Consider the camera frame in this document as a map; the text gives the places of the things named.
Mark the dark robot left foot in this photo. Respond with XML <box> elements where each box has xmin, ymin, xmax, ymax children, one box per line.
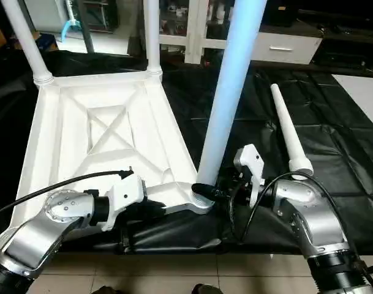
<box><xmin>91</xmin><ymin>284</ymin><xmax>123</xmax><ymax>294</ymax></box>

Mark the dark robot right foot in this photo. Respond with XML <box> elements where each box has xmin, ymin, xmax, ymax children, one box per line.
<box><xmin>192</xmin><ymin>283</ymin><xmax>224</xmax><ymax>294</ymax></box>

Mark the grey metal pole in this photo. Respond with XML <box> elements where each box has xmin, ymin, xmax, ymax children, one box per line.
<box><xmin>77</xmin><ymin>0</ymin><xmax>96</xmax><ymax>55</ymax></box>

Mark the white glass-door cabinet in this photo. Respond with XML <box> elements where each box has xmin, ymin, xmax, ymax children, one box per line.
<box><xmin>140</xmin><ymin>0</ymin><xmax>267</xmax><ymax>66</ymax></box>

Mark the light blue hose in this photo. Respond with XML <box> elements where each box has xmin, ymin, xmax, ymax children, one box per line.
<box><xmin>60</xmin><ymin>0</ymin><xmax>82</xmax><ymax>43</ymax></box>

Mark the white low drawer unit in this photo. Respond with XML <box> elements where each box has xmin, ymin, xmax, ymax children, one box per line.
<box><xmin>250</xmin><ymin>30</ymin><xmax>325</xmax><ymax>66</ymax></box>

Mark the black work mat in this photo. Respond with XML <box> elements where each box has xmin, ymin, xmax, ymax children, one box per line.
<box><xmin>0</xmin><ymin>49</ymin><xmax>373</xmax><ymax>255</ymax></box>

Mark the dark robot foot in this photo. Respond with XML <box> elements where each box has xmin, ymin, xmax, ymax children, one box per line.
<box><xmin>91</xmin><ymin>284</ymin><xmax>123</xmax><ymax>294</ymax></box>
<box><xmin>192</xmin><ymin>283</ymin><xmax>224</xmax><ymax>294</ymax></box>

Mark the white sheet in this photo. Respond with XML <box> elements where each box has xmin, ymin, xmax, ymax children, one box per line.
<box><xmin>331</xmin><ymin>73</ymin><xmax>373</xmax><ymax>134</ymax></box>

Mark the white plastic table leg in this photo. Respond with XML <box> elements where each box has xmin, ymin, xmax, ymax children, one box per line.
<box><xmin>144</xmin><ymin>0</ymin><xmax>163</xmax><ymax>76</ymax></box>
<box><xmin>1</xmin><ymin>0</ymin><xmax>55</xmax><ymax>86</ymax></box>
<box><xmin>192</xmin><ymin>0</ymin><xmax>267</xmax><ymax>188</ymax></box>
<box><xmin>269</xmin><ymin>83</ymin><xmax>315</xmax><ymax>179</ymax></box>

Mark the white plastic table top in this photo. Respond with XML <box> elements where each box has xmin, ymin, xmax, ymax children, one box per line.
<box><xmin>0</xmin><ymin>69</ymin><xmax>215</xmax><ymax>256</ymax></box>

